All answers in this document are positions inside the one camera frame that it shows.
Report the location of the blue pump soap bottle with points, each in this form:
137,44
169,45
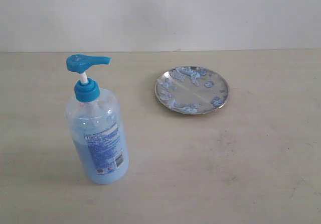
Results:
94,119

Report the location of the round metal plate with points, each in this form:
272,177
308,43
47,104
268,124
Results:
192,90

